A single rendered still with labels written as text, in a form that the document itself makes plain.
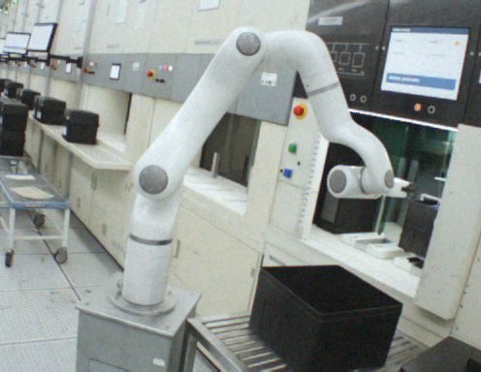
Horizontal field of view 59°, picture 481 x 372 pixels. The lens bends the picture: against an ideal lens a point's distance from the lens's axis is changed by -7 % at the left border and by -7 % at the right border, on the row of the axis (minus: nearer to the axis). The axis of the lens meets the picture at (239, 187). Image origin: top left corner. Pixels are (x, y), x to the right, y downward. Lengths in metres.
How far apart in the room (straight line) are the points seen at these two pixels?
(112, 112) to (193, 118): 3.38
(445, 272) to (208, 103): 0.79
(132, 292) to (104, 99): 3.35
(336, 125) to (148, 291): 0.65
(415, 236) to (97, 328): 1.09
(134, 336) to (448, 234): 0.88
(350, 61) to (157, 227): 0.91
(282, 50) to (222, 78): 0.17
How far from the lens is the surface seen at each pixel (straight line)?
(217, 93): 1.13
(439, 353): 1.18
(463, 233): 1.31
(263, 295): 1.20
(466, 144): 1.31
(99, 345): 1.28
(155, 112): 3.01
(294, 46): 1.16
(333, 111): 1.16
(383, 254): 1.77
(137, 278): 1.23
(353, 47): 1.68
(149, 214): 1.20
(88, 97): 4.41
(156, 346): 1.21
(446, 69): 1.44
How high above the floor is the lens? 1.34
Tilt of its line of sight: 10 degrees down
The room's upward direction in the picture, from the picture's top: 10 degrees clockwise
